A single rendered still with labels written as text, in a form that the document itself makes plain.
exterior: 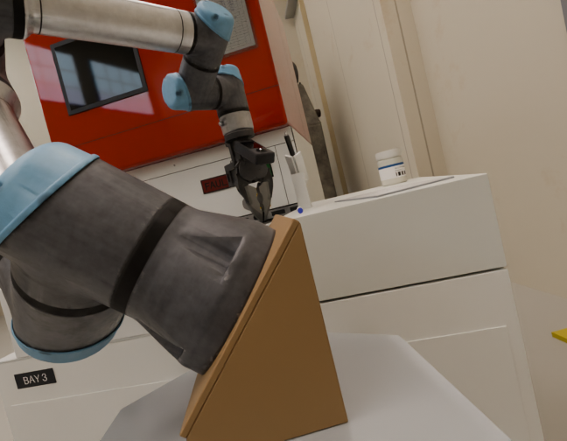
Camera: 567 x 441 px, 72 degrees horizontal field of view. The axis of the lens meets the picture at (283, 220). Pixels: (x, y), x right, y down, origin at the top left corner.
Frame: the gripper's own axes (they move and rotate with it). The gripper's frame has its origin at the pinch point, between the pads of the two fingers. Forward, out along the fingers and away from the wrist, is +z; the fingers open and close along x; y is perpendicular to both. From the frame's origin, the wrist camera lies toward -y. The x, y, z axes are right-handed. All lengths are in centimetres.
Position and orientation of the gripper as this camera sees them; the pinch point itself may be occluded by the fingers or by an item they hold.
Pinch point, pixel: (262, 215)
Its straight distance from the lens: 91.6
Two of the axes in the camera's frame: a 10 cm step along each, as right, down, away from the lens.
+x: -8.4, 2.3, -5.0
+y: -4.9, 0.7, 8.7
